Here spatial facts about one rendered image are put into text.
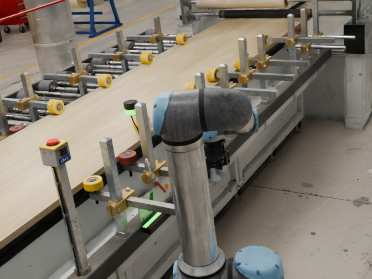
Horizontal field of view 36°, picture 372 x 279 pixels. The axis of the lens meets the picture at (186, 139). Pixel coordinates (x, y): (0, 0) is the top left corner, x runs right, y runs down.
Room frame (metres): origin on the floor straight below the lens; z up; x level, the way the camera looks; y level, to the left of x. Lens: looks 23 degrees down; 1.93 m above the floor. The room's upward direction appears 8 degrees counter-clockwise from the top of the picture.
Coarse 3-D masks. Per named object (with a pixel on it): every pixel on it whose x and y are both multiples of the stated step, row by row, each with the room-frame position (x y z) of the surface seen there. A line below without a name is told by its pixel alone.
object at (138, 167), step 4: (124, 164) 2.30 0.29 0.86; (128, 164) 2.29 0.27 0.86; (132, 164) 2.28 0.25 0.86; (136, 164) 2.28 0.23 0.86; (140, 164) 2.27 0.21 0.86; (124, 168) 2.30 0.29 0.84; (128, 168) 2.29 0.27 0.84; (132, 168) 2.28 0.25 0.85; (136, 168) 2.27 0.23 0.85; (140, 168) 2.25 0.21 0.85; (144, 168) 2.24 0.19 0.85; (164, 168) 2.20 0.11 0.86; (140, 172) 2.26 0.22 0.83; (160, 172) 2.20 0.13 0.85; (164, 172) 2.19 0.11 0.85; (168, 176) 2.18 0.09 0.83
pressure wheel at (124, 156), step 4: (124, 152) 2.32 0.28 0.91; (128, 152) 2.32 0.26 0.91; (132, 152) 2.31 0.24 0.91; (120, 156) 2.29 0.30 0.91; (124, 156) 2.28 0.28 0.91; (128, 156) 2.28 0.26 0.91; (132, 156) 2.27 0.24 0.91; (136, 156) 2.30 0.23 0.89; (120, 160) 2.28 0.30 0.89; (124, 160) 2.27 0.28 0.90; (128, 160) 2.26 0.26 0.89; (132, 160) 2.27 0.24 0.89; (136, 160) 2.29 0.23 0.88
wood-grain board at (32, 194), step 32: (224, 32) 4.37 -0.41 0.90; (256, 32) 4.23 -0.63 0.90; (160, 64) 3.70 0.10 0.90; (192, 64) 3.60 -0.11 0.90; (96, 96) 3.20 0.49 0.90; (128, 96) 3.12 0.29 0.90; (32, 128) 2.80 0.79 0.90; (64, 128) 2.74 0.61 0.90; (96, 128) 2.68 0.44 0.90; (128, 128) 2.62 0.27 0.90; (0, 160) 2.44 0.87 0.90; (32, 160) 2.39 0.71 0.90; (96, 160) 2.29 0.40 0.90; (0, 192) 2.10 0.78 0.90; (32, 192) 2.06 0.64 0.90; (0, 224) 1.84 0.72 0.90; (32, 224) 1.85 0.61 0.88
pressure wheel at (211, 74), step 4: (208, 68) 3.20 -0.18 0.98; (212, 68) 3.19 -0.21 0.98; (216, 68) 3.18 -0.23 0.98; (208, 72) 3.17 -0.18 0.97; (212, 72) 3.16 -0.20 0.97; (216, 72) 3.18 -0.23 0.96; (208, 76) 3.16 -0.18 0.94; (212, 76) 3.15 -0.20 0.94; (208, 80) 3.17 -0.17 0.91; (212, 80) 3.16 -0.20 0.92; (216, 80) 3.16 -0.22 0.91
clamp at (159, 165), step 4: (156, 164) 2.23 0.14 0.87; (160, 164) 2.23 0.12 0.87; (164, 164) 2.24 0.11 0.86; (156, 168) 2.19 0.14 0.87; (160, 168) 2.21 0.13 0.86; (144, 172) 2.18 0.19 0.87; (148, 172) 2.17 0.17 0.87; (156, 172) 2.18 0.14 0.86; (144, 176) 2.16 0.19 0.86; (148, 176) 2.15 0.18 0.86; (160, 176) 2.20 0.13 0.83; (144, 180) 2.16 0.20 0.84; (148, 180) 2.15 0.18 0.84
